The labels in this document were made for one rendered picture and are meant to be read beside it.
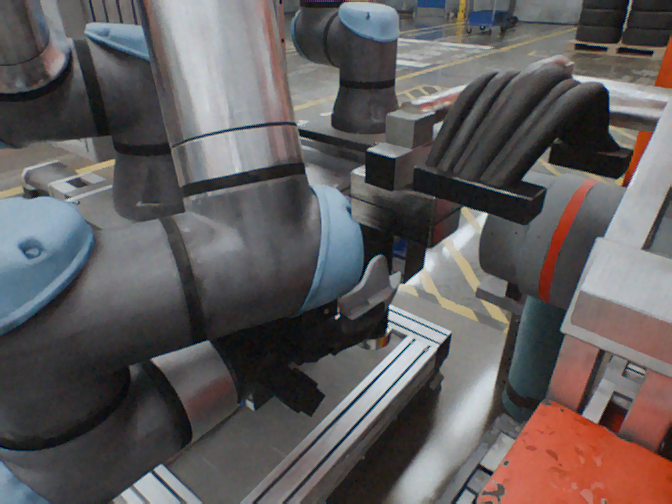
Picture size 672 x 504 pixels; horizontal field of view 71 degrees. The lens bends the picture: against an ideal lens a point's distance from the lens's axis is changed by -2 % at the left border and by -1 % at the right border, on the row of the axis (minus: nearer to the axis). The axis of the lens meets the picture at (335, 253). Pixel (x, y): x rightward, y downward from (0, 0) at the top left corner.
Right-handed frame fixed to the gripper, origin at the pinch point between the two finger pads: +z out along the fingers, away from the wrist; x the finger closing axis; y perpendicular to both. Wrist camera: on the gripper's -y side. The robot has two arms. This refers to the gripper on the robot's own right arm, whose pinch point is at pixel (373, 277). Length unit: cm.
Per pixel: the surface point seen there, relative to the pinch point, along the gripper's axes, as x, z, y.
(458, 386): 17, 71, -83
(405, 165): -4.5, -2.6, 14.0
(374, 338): -1.5, -1.4, -6.5
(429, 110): -4.0, 1.0, 17.6
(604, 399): -21.8, 22.7, -20.9
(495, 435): -1, 54, -75
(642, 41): 143, 843, -61
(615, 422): -23.9, 23.3, -24.2
